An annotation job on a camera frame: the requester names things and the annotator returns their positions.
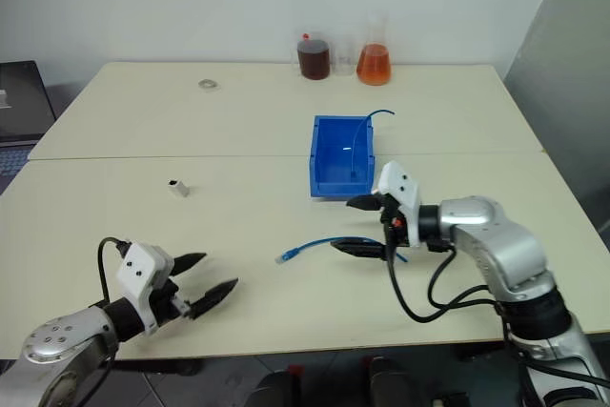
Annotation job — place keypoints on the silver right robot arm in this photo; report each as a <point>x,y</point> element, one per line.
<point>505,245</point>

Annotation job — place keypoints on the dark rounded shape with red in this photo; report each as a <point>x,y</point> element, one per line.
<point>276,388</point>

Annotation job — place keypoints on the empty clear beaker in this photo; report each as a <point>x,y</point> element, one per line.
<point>344,60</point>

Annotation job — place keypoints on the blue plastic bin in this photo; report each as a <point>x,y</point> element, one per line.
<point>340,159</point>

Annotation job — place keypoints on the grey wall panel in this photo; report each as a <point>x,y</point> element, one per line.
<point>567,92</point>

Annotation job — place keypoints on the white coupler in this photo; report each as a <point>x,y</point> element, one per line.
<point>179,187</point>

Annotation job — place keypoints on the beaker with dark brown liquid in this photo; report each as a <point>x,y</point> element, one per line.
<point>314,59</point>

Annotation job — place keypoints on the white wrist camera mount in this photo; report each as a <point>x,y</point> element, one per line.
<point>140,269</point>
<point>405,190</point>

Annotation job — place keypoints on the flask with orange liquid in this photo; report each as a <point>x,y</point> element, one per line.
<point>374,61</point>

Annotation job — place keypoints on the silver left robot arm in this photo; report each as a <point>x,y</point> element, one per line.
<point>57,335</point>

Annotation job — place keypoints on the dark laptop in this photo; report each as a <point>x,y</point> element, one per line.
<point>21,102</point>

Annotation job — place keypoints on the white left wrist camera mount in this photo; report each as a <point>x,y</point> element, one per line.
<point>140,269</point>

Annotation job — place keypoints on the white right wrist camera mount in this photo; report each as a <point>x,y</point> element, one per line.
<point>405,190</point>

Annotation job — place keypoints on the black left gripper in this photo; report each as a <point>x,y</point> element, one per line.
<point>167,304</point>

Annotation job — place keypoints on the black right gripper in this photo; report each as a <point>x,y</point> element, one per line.
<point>395,226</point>

